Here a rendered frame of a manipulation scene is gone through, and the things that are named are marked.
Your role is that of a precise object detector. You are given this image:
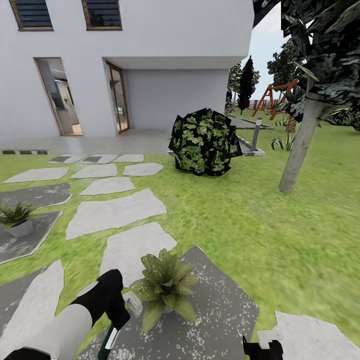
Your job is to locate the insectifuge atomizer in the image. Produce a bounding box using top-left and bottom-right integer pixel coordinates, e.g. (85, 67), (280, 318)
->
(97, 324), (119, 360)

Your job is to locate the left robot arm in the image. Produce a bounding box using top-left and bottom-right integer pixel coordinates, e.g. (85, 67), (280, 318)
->
(4, 269), (143, 360)

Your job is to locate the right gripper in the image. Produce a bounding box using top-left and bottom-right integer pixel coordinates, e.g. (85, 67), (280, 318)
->
(242, 336), (283, 360)

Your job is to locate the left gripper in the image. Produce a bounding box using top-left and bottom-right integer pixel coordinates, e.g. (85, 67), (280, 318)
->
(106, 295), (130, 331)

